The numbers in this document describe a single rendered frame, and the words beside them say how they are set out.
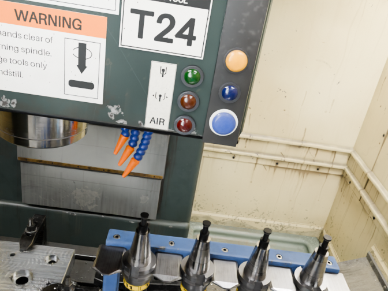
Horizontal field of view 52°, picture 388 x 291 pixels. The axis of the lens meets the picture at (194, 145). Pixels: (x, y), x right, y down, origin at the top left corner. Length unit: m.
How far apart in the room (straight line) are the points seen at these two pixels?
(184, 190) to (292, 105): 0.58
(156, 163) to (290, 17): 0.72
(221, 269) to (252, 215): 1.10
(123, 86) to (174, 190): 0.90
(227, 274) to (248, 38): 0.47
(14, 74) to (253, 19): 0.29
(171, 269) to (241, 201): 1.10
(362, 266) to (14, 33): 1.37
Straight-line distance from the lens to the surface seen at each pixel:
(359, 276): 1.56
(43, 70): 0.51
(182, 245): 0.81
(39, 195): 1.43
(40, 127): 0.70
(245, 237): 1.90
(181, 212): 1.42
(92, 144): 1.27
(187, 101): 0.49
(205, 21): 0.47
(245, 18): 0.47
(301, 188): 1.85
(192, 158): 1.30
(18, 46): 0.52
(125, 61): 0.49
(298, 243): 1.97
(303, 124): 1.69
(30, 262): 1.12
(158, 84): 0.49
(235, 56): 0.47
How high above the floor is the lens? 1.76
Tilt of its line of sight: 27 degrees down
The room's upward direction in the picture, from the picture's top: 10 degrees clockwise
